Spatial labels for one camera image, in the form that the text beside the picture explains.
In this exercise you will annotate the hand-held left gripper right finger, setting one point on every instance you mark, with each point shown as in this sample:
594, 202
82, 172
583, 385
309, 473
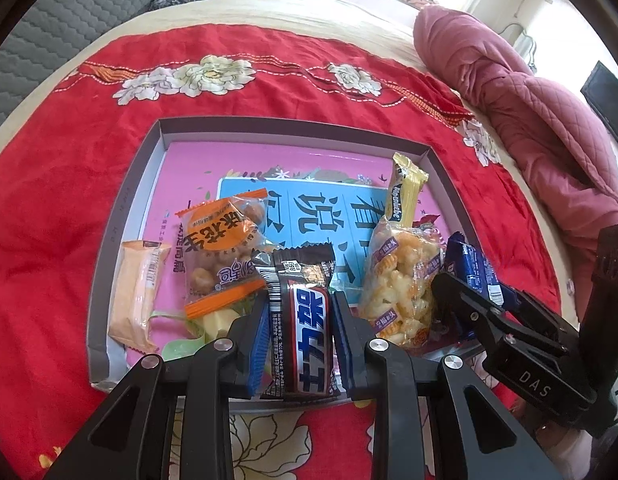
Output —
341, 345

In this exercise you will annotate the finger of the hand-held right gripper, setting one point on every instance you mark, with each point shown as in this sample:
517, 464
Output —
539, 315
464, 305

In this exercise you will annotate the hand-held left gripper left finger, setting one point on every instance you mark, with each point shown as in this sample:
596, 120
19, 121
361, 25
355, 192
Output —
256, 350

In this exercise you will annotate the brown chocolate bar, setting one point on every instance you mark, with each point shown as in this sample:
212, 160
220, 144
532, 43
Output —
301, 330

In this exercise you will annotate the green snack packet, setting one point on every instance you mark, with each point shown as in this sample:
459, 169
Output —
216, 322

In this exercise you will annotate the clear puffed snack packet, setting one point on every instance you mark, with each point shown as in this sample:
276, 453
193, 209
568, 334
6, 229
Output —
399, 280

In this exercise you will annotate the orange peanut packet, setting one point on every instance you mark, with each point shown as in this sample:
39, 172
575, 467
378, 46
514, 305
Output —
219, 245

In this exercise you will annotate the gold candy packet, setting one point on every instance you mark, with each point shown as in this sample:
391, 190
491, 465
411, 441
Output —
404, 195

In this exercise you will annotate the peach wafer packet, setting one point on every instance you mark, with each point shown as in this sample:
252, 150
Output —
139, 290

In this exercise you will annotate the grey shallow cardboard box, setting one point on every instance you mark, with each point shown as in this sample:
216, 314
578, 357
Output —
134, 200

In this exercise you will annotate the pink book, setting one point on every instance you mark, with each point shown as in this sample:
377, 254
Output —
199, 170

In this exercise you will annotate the pink quilt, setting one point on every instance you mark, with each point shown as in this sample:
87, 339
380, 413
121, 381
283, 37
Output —
539, 120

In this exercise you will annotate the black monitor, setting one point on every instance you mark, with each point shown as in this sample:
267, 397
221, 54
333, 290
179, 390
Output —
606, 95

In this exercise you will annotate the red floral blanket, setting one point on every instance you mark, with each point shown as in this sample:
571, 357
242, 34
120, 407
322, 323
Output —
289, 95

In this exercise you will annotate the floral cloth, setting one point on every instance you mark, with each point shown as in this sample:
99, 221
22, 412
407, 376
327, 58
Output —
416, 1

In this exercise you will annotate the grey quilted headboard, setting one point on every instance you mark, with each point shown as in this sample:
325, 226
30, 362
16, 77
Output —
64, 20

